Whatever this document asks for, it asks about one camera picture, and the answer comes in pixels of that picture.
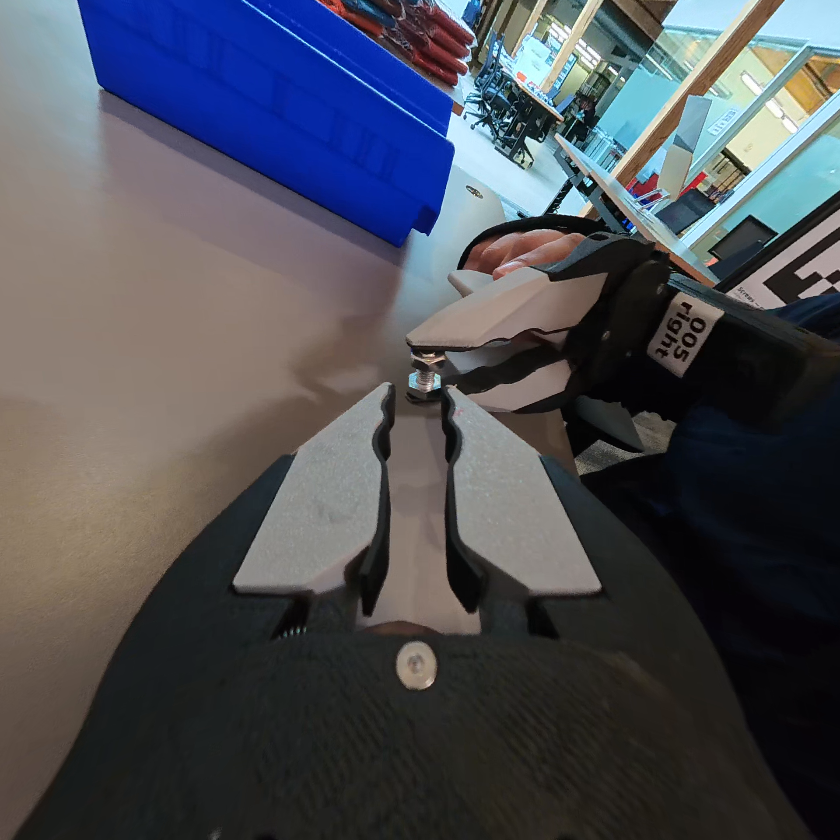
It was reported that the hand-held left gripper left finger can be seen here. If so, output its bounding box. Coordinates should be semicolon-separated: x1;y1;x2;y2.
231;382;396;618

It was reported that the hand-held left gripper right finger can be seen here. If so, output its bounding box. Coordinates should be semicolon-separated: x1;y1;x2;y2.
441;386;602;614

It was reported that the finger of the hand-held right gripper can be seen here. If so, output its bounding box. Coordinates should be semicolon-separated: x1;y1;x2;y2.
404;269;610;353
441;333;573;416

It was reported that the person's right hand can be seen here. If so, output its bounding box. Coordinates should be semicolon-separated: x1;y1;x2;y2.
469;231;586;281

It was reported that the black framed marker sign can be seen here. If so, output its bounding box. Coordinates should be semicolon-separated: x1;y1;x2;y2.
714;209;840;311

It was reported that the wooden top desk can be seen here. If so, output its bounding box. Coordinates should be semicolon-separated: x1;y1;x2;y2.
553;133;718;284

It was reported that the person's torso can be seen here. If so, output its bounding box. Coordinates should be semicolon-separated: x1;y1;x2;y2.
577;292;840;840

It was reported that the black office chair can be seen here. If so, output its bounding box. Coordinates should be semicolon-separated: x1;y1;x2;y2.
462;31;526;142

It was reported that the tilted grey board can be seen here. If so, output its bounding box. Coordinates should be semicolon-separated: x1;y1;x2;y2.
658;94;714;198

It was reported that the stack of folded cloth packets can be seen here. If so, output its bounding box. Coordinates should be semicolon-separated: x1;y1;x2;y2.
322;0;475;88

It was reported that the blue plastic bin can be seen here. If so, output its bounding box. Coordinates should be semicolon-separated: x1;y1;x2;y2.
77;0;455;248

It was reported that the wooden post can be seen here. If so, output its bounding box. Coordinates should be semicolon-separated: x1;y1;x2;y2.
616;0;786;193
538;0;601;93

